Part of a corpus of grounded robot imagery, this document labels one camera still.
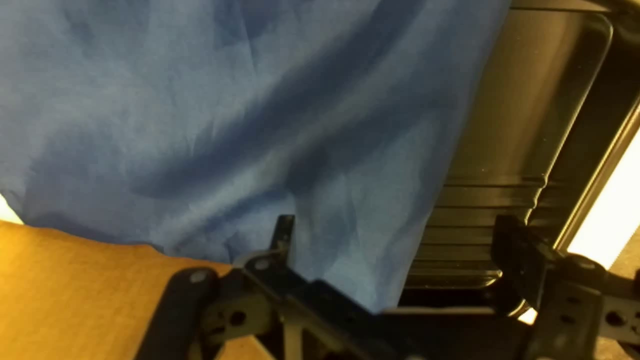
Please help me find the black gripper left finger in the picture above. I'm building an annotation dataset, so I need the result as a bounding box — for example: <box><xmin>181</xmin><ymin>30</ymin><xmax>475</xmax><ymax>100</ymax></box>
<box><xmin>133</xmin><ymin>212</ymin><xmax>316</xmax><ymax>360</ymax></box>

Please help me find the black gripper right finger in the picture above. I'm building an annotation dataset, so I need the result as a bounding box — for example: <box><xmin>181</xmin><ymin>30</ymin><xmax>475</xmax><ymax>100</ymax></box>
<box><xmin>490</xmin><ymin>215</ymin><xmax>640</xmax><ymax>360</ymax></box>

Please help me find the blue cloth with white band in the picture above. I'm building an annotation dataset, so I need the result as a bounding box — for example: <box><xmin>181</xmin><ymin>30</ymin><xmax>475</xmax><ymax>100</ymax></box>
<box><xmin>0</xmin><ymin>0</ymin><xmax>514</xmax><ymax>317</ymax></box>

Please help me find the brown cardboard box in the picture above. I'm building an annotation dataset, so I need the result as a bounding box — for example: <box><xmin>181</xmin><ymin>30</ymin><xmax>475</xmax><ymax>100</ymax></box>
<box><xmin>0</xmin><ymin>219</ymin><xmax>270</xmax><ymax>360</ymax></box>

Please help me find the black ribbed grill tray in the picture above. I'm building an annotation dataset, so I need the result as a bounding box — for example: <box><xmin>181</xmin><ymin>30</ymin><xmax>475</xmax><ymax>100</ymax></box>
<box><xmin>399</xmin><ymin>0</ymin><xmax>640</xmax><ymax>317</ymax></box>

